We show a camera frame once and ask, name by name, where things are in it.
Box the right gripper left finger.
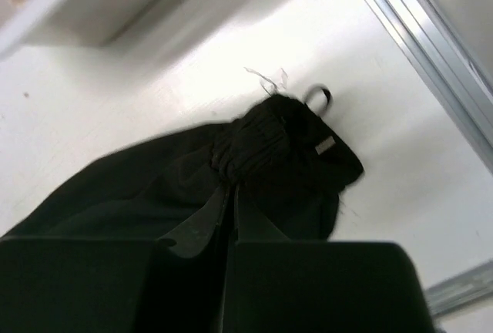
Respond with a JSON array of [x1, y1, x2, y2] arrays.
[[1, 187, 230, 332]]

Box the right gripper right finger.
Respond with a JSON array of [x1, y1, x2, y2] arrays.
[[223, 189, 434, 332]]

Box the black trousers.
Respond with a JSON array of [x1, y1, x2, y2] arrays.
[[8, 94, 364, 240]]

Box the white plastic basket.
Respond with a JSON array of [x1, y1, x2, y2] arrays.
[[0, 0, 193, 60]]

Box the aluminium frame rail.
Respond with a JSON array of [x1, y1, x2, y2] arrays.
[[338, 0, 493, 317]]

